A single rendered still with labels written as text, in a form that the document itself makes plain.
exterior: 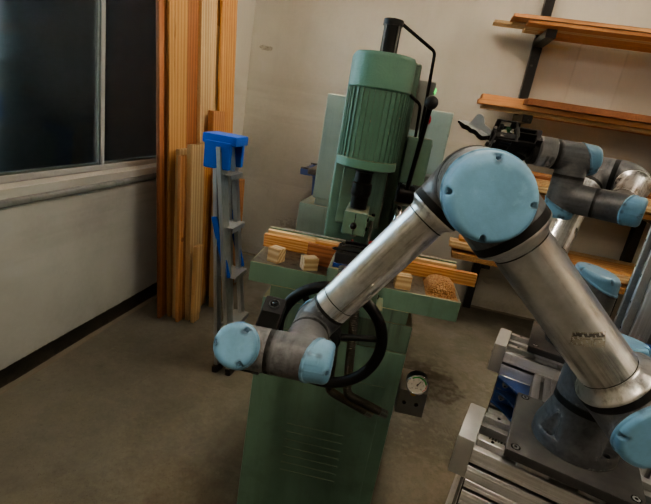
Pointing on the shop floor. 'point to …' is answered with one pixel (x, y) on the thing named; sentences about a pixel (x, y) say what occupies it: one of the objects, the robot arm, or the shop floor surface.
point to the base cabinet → (316, 437)
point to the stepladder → (226, 226)
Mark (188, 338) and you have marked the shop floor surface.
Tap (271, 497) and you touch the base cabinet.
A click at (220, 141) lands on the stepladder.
